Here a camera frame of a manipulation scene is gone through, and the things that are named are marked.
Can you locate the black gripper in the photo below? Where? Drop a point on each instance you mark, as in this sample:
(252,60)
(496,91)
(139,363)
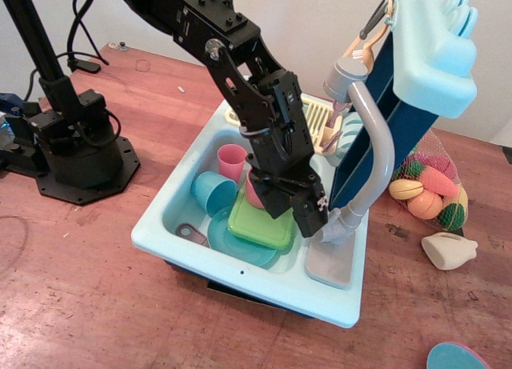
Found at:
(282,181)

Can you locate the grey faucet lever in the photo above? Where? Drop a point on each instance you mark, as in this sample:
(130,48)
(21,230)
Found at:
(333,230)

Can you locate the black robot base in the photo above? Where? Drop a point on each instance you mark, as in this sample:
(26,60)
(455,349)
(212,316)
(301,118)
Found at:
(77,164)

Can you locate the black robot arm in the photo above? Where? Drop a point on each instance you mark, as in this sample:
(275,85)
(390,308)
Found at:
(265,97)

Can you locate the pink toy cup tilted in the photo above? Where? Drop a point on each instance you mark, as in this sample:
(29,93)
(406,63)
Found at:
(250,193)

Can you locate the green square toy plate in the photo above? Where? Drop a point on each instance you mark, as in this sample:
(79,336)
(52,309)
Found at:
(257,226)

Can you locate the blue toy cup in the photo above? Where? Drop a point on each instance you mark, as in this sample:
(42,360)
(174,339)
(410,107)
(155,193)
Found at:
(213,191)

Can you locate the teal round toy plate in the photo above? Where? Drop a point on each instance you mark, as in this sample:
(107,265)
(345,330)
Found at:
(223,241)

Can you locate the light blue toy sink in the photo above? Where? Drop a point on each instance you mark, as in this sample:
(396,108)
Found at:
(286,282)

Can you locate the cream dish drying rack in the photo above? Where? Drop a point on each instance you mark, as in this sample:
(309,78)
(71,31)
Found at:
(316,117)

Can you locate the teal plates in rack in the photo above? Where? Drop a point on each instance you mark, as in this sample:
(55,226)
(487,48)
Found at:
(351,125)

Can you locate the pink cutlery in rack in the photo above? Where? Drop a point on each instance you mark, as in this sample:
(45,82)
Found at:
(338,109)

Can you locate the net bag toy food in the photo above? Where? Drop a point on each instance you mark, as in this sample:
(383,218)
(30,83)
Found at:
(428,186)

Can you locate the grey curved toy faucet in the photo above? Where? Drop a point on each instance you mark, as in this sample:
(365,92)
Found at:
(366,169)

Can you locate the white toy bottle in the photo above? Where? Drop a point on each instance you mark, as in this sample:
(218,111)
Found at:
(449,251)

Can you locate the orange toy brush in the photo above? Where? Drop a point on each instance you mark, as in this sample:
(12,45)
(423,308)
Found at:
(363,51)

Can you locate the light blue top shelf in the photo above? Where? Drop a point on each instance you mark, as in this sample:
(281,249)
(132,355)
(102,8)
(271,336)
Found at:
(434,55)

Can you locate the grey hanging hook utensil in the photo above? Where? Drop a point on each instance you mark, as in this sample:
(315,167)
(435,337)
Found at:
(384,8)

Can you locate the teal plate at edge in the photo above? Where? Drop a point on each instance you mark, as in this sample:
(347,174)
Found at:
(454,355)

